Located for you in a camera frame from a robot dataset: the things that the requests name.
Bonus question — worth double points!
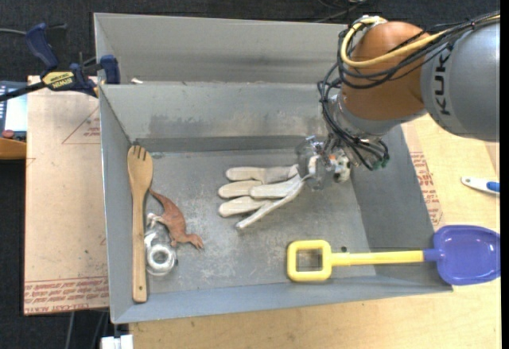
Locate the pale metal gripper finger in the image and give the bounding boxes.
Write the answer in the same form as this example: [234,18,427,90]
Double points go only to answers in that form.
[295,139,317,176]
[306,174,330,192]

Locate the white work glove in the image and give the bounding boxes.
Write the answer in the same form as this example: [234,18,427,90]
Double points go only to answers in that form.
[217,164,308,231]

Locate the grey metal bin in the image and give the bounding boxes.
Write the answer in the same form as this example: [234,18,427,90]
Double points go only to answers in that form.
[93,12,454,324]

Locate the brown toy dinosaur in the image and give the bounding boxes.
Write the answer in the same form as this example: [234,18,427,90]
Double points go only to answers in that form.
[148,188,205,251]

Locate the white and blue tool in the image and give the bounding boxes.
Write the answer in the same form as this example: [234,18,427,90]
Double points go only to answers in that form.
[460,176,501,196]

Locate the yellow and purple toy shovel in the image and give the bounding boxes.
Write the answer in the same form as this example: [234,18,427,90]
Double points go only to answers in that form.
[286,224,501,286]

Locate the wooden fork spoon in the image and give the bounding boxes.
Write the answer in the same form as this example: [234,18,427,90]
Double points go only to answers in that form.
[126,144,154,304]

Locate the clear glass jar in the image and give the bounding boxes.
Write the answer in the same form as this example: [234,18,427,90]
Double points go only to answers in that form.
[143,212,178,277]

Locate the brown cardboard board, red print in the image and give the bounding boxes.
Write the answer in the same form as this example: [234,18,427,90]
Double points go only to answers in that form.
[23,75,445,316]

